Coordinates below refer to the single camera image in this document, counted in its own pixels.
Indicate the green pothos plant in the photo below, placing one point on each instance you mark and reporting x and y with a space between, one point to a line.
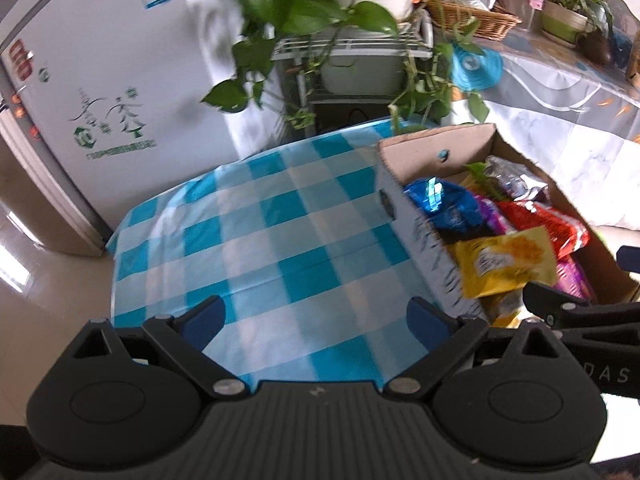
305 15

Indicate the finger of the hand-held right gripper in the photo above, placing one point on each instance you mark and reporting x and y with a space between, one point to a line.
575 315
630 259

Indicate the red rectangular fridge magnet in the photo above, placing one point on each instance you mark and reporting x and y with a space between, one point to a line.
21 60

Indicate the white metal plant rack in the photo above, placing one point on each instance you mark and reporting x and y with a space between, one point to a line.
350 45

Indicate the silver foil snack packet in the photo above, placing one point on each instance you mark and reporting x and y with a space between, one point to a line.
520 180

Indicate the yellow waffle snack packet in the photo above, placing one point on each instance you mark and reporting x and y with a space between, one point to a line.
510 260

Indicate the cardboard box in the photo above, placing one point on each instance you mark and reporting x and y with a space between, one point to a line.
425 240

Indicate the cyan round fan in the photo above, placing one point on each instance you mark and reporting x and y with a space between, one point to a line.
475 67

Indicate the dark brown plant pot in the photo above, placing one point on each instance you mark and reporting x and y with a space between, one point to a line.
597 50

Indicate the pink translucent container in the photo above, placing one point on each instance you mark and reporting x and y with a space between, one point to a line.
520 5

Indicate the blue white checkered tablecloth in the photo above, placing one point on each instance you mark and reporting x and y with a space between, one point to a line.
300 260

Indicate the white refrigerator green print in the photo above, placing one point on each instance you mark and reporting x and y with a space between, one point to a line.
125 50

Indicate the wicker basket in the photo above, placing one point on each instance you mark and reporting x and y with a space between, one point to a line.
475 22

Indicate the green plant pot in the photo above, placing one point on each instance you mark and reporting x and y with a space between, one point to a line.
562 25

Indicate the grey white patterned counter cover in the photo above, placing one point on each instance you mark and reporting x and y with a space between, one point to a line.
550 110

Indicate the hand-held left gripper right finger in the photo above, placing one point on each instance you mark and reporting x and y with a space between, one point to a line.
427 322

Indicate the purple snack packet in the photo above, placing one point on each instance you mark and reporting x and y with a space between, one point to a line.
575 280
492 215

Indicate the red snack packet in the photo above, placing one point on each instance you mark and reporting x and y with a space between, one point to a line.
545 225

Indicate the blue foil snack bag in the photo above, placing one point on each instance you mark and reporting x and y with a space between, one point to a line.
450 210

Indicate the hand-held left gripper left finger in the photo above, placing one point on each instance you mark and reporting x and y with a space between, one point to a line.
205 320

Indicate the green fridge magnet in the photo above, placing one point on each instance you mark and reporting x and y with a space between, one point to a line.
44 73

